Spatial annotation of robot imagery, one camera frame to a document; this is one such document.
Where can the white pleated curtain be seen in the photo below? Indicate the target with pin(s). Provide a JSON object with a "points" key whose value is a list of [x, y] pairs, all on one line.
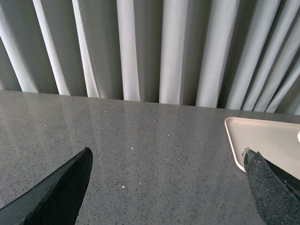
{"points": [[232, 54]]}

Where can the cream rectangular plastic tray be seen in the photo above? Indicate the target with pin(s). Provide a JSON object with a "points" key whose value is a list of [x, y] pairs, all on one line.
{"points": [[276, 141]]}

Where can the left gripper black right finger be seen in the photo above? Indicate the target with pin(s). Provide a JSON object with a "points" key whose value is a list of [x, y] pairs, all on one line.
{"points": [[276, 193]]}

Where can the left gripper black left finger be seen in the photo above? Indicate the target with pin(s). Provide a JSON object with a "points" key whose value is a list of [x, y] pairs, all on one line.
{"points": [[57, 199]]}

